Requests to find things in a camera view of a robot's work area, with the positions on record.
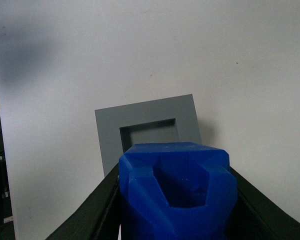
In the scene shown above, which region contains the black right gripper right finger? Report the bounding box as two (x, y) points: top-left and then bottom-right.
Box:
(228, 168), (300, 240)

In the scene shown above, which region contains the gray square base block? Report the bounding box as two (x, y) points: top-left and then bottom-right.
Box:
(95, 94), (202, 175)

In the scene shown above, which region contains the blue plastic part with handle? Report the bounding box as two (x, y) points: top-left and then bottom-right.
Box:
(118, 142), (238, 240)

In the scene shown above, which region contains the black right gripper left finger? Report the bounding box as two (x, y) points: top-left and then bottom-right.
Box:
(47, 165), (121, 240)

